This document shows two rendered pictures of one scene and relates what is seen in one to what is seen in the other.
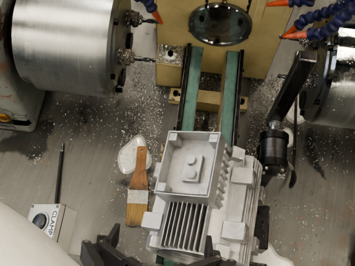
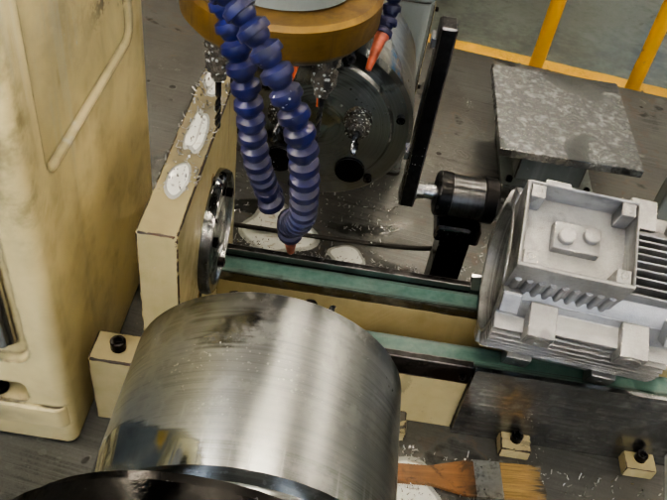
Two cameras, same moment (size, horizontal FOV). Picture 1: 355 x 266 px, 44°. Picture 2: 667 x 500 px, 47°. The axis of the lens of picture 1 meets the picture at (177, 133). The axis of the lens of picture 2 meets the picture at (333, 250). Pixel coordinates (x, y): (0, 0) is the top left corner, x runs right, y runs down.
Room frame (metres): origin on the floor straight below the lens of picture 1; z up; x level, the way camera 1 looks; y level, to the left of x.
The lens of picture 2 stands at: (0.56, 0.56, 1.64)
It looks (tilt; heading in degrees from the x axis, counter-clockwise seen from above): 44 degrees down; 266
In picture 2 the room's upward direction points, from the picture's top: 10 degrees clockwise
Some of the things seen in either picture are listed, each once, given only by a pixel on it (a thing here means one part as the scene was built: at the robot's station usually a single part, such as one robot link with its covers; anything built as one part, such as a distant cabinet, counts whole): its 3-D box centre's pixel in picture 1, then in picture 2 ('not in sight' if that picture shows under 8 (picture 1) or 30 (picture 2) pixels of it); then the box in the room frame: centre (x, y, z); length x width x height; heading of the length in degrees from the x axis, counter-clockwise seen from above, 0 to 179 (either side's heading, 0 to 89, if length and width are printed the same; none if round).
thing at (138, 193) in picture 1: (139, 184); (463, 478); (0.31, 0.08, 0.80); 0.21 x 0.05 x 0.01; 1
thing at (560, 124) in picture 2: not in sight; (552, 140); (0.11, -0.58, 0.86); 0.27 x 0.24 x 0.12; 87
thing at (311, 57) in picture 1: (288, 94); (427, 119); (0.41, -0.20, 1.12); 0.04 x 0.03 x 0.26; 177
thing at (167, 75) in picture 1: (170, 65); not in sight; (0.63, 0.03, 0.86); 0.07 x 0.06 x 0.12; 87
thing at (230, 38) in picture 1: (220, 27); (218, 231); (0.64, -0.08, 1.02); 0.15 x 0.02 x 0.15; 87
